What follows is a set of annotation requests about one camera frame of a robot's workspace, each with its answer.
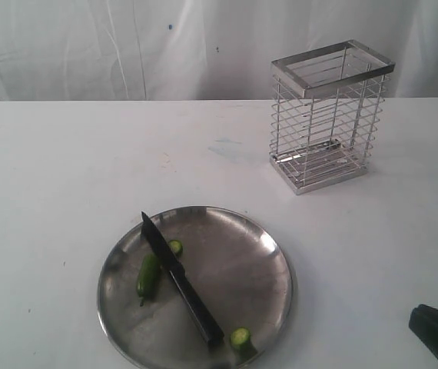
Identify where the chrome wire utensil holder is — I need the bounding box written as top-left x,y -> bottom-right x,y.
269,39 -> 396,194

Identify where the thick cucumber chunk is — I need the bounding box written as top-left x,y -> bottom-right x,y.
230,327 -> 251,351

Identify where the green vegetable piece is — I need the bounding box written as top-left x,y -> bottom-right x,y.
136,254 -> 161,307

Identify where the round stainless steel plate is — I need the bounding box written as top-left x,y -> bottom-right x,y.
97,206 -> 293,368

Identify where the yellow-green vegetable piece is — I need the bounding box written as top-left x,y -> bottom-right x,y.
168,239 -> 184,257

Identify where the black knife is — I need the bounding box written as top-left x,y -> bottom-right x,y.
141,211 -> 224,347

